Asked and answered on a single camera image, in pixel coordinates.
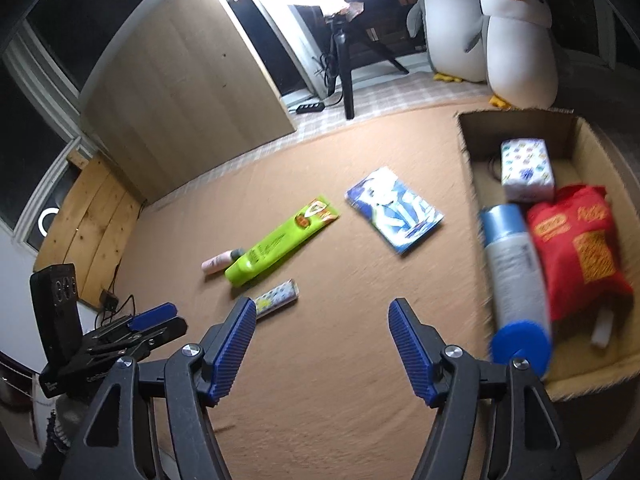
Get black adapter cable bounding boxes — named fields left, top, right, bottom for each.
left=94, top=294, right=137, bottom=333

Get black tripod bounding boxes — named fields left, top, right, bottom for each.
left=320, top=10, right=411, bottom=121

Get green tube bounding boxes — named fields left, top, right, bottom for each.
left=224, top=196, right=342, bottom=288

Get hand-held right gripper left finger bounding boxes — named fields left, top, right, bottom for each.
left=60, top=297, right=257, bottom=480

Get red snack packet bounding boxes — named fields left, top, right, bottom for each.
left=526, top=184, right=635, bottom=322

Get pine plank panel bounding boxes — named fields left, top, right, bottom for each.
left=34, top=152, right=146, bottom=311

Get small penguin plush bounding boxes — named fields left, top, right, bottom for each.
left=464, top=0, right=560, bottom=110

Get white spray bottle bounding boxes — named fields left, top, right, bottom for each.
left=479, top=204, right=553, bottom=341

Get small pink bottle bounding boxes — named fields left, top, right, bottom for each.
left=201, top=247, right=247, bottom=275

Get checkered cloth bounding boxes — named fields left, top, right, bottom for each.
left=145, top=67, right=576, bottom=211

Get light wooden board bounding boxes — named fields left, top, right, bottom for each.
left=80, top=0, right=298, bottom=201

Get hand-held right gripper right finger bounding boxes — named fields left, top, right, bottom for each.
left=389, top=297, right=583, bottom=480

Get patterned white lighter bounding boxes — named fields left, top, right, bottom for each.
left=252, top=280, right=300, bottom=318

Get round blue tape measure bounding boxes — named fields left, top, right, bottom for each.
left=490, top=321, right=553, bottom=380

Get small white cylinder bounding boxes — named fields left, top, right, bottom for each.
left=591, top=307, right=615, bottom=348

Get blue illustrated packet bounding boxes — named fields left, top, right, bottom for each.
left=346, top=166, right=445, bottom=255

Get patterned tissue pack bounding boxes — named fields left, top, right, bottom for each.
left=500, top=137, right=557, bottom=204

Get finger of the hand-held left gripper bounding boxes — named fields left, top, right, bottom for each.
left=80, top=302, right=177, bottom=346
left=87, top=317, right=189, bottom=363

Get cardboard box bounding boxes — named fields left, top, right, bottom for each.
left=456, top=108, right=640, bottom=403

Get large penguin plush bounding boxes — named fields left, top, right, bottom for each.
left=406, top=0, right=493, bottom=84

